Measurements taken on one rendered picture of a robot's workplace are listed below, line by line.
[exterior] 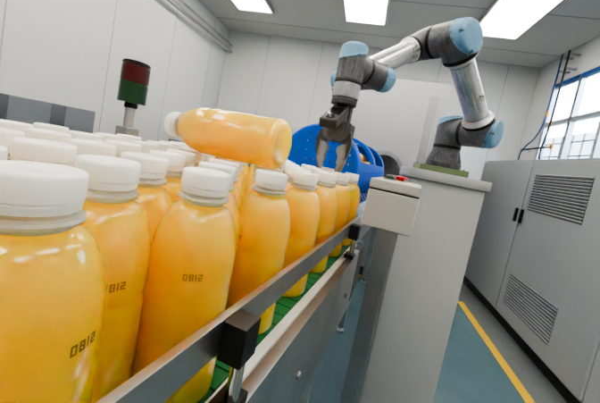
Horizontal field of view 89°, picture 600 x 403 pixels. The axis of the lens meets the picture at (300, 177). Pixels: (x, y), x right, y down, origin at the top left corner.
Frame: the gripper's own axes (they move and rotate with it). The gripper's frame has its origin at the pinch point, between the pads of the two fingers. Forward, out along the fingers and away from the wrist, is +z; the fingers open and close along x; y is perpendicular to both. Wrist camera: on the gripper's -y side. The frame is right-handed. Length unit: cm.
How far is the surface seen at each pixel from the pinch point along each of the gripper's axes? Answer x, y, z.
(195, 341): -11, -65, 10
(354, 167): -3.6, 18.7, -1.9
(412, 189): -22.8, -18.7, -0.6
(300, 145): 17.0, 18.7, -5.8
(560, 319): -124, 153, 69
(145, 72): 42, -26, -15
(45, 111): 271, 79, 4
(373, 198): -15.8, -18.7, 2.8
